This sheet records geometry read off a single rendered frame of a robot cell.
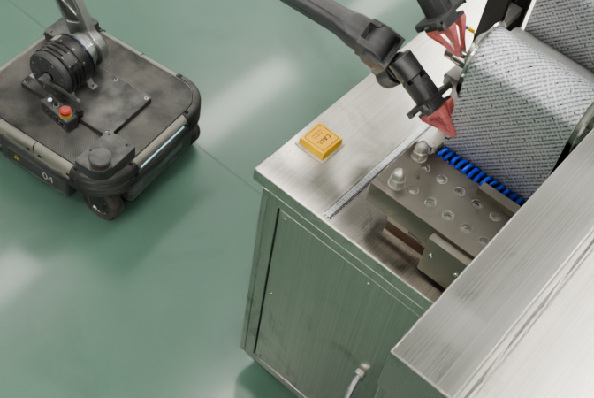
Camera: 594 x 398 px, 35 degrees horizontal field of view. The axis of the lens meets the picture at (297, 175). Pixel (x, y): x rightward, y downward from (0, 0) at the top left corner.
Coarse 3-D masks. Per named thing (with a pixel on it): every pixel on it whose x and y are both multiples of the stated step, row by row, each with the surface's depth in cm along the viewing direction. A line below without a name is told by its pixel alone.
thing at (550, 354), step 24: (576, 288) 130; (552, 312) 127; (576, 312) 127; (528, 336) 124; (552, 336) 124; (576, 336) 125; (528, 360) 122; (552, 360) 122; (576, 360) 123; (504, 384) 119; (528, 384) 120; (552, 384) 120; (576, 384) 120
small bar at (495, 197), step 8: (488, 184) 191; (480, 192) 191; (488, 192) 190; (496, 192) 190; (488, 200) 190; (496, 200) 189; (504, 200) 189; (504, 208) 189; (512, 208) 188; (512, 216) 188
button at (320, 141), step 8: (312, 128) 212; (320, 128) 212; (328, 128) 212; (304, 136) 210; (312, 136) 210; (320, 136) 211; (328, 136) 211; (336, 136) 211; (304, 144) 210; (312, 144) 209; (320, 144) 209; (328, 144) 209; (336, 144) 210; (312, 152) 210; (320, 152) 208; (328, 152) 209
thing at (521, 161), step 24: (456, 120) 192; (480, 120) 188; (504, 120) 183; (456, 144) 197; (480, 144) 192; (504, 144) 187; (528, 144) 183; (480, 168) 196; (504, 168) 191; (528, 168) 186; (552, 168) 182; (528, 192) 190
